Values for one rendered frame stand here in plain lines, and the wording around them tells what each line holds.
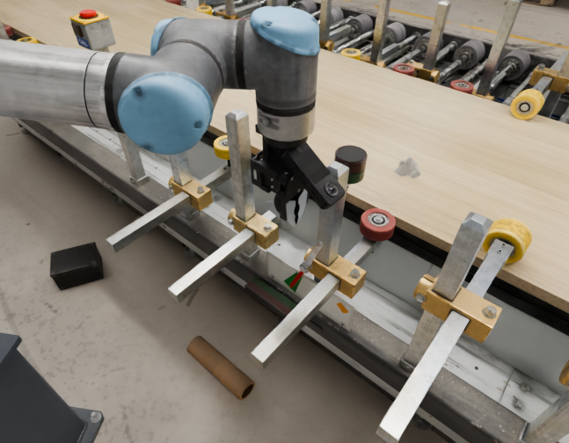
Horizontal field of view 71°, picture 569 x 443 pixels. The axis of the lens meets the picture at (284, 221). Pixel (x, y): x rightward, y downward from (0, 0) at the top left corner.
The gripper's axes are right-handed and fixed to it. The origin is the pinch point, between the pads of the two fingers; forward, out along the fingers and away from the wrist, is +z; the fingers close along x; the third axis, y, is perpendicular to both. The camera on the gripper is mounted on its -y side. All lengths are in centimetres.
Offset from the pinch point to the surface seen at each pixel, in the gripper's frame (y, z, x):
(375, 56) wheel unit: 48, 15, -115
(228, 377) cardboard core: 26, 93, 5
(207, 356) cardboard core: 38, 93, 4
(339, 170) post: -4.3, -10.8, -7.1
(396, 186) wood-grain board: -4.1, 11.0, -36.3
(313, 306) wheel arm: -8.3, 14.9, 3.7
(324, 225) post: -3.0, 2.7, -6.0
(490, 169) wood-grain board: -20, 11, -59
